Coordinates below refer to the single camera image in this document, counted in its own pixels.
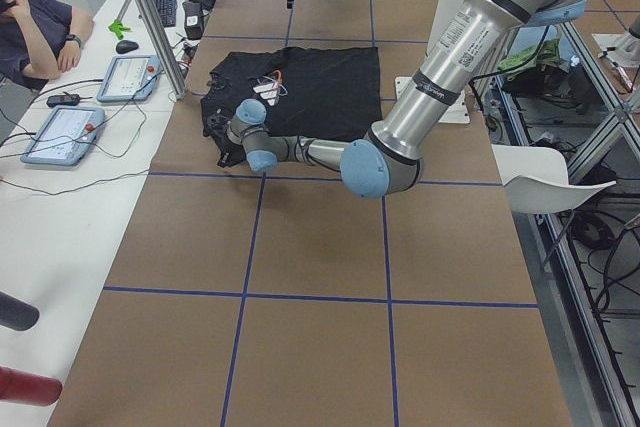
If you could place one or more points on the black graphic t-shirt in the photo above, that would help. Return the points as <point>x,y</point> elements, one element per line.
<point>331,94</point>

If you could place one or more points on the black keyboard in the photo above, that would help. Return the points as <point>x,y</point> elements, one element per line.
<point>166,10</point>

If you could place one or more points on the far teach pendant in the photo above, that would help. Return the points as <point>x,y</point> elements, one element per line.
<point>129,78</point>

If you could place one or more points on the teach pendant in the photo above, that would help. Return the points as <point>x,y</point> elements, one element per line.
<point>65,137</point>
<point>129,78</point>

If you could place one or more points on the black computer mouse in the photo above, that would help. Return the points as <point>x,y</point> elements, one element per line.
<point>126,46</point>

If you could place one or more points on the near teach pendant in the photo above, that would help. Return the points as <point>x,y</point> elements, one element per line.
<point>65,137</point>

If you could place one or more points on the black power adapter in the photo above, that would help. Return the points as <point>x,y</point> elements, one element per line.
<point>63,100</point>

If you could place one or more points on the seated person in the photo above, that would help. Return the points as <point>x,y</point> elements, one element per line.
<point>41,40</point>

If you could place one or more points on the green cloth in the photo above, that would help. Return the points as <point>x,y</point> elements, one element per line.
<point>544,55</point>

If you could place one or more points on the black bottle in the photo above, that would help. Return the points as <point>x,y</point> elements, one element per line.
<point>16,314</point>

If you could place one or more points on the white plastic chair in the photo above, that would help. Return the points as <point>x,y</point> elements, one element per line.
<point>537,182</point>

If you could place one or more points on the red bottle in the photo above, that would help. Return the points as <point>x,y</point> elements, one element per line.
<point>27,388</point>

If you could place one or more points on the aluminium frame post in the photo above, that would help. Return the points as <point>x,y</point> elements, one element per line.
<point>156,32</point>

